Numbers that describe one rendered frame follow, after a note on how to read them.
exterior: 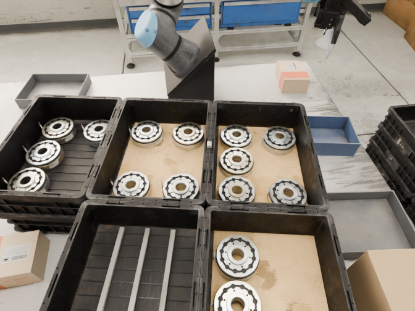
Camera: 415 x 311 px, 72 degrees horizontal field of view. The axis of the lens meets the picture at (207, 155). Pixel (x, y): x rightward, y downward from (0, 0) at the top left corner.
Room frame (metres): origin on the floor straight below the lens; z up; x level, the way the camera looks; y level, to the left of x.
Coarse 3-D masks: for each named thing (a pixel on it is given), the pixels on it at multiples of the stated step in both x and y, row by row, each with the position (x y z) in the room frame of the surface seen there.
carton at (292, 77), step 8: (280, 64) 1.21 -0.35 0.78; (288, 64) 1.21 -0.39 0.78; (296, 64) 1.21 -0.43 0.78; (280, 72) 1.16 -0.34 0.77; (288, 72) 1.15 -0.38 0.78; (296, 72) 1.15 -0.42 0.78; (304, 72) 1.15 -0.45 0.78; (280, 80) 1.13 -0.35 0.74; (288, 80) 1.09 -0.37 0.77; (296, 80) 1.09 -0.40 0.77; (304, 80) 1.09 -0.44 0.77; (280, 88) 1.11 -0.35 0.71; (288, 88) 1.09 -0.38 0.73; (296, 88) 1.09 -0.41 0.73; (304, 88) 1.09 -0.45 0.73
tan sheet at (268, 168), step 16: (256, 128) 0.72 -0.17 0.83; (288, 128) 0.72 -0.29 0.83; (256, 144) 0.64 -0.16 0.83; (256, 160) 0.57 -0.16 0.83; (272, 160) 0.57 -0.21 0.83; (288, 160) 0.57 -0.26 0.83; (224, 176) 0.51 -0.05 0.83; (256, 176) 0.51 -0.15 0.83; (272, 176) 0.51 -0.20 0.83; (288, 176) 0.51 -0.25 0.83; (256, 192) 0.45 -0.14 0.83
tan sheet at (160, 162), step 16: (128, 144) 0.64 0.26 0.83; (160, 144) 0.64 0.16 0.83; (128, 160) 0.57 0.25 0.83; (144, 160) 0.57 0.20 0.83; (160, 160) 0.57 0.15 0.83; (176, 160) 0.57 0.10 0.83; (192, 160) 0.57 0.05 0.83; (160, 176) 0.51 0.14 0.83; (112, 192) 0.46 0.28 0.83; (160, 192) 0.45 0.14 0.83
